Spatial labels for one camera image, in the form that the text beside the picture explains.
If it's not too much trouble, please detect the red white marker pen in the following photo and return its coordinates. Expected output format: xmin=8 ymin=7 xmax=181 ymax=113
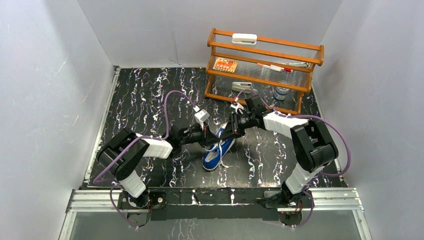
xmin=257 ymin=63 xmax=293 ymax=73

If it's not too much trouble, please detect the purple cable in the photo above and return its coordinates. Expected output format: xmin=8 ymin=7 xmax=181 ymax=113
xmin=92 ymin=90 xmax=200 ymax=229
xmin=234 ymin=88 xmax=351 ymax=229

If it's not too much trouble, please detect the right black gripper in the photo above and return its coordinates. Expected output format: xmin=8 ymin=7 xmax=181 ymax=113
xmin=219 ymin=111 xmax=255 ymax=140

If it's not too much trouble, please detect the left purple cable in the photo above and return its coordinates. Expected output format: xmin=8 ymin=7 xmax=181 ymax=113
xmin=92 ymin=90 xmax=200 ymax=229

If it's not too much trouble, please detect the small bottle on shelf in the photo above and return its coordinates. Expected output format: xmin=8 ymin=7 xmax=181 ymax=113
xmin=273 ymin=87 xmax=290 ymax=101

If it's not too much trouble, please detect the wooden shelf rack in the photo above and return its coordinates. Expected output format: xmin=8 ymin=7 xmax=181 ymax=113
xmin=204 ymin=28 xmax=325 ymax=115

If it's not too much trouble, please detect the white shoelace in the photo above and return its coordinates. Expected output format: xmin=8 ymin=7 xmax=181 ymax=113
xmin=205 ymin=122 xmax=233 ymax=169

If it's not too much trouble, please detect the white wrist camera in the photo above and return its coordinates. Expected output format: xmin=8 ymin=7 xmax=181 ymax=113
xmin=193 ymin=105 xmax=210 ymax=129
xmin=230 ymin=97 xmax=246 ymax=115

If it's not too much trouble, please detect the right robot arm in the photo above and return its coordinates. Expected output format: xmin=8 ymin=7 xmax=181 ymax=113
xmin=219 ymin=95 xmax=339 ymax=207

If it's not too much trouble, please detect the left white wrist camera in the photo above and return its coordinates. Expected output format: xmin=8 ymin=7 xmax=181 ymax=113
xmin=193 ymin=105 xmax=210 ymax=129

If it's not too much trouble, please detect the white box top shelf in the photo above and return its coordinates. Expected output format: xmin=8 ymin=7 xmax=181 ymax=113
xmin=231 ymin=33 xmax=258 ymax=46

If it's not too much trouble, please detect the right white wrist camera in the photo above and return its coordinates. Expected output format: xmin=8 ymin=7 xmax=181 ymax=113
xmin=230 ymin=97 xmax=246 ymax=115

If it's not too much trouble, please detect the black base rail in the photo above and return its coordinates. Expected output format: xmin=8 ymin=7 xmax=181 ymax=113
xmin=66 ymin=185 xmax=364 ymax=229

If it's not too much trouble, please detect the blue canvas sneaker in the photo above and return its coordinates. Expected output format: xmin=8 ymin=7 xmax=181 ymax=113
xmin=202 ymin=121 xmax=237 ymax=172

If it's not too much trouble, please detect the grey stapler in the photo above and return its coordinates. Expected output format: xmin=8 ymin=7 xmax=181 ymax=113
xmin=231 ymin=82 xmax=253 ymax=93

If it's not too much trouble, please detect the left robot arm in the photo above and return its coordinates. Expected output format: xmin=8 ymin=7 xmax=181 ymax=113
xmin=93 ymin=123 xmax=220 ymax=208

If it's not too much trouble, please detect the orange snack packet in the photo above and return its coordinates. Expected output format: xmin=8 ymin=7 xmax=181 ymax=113
xmin=212 ymin=57 xmax=238 ymax=74

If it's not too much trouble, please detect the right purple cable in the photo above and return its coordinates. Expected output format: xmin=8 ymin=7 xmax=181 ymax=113
xmin=234 ymin=88 xmax=351 ymax=229

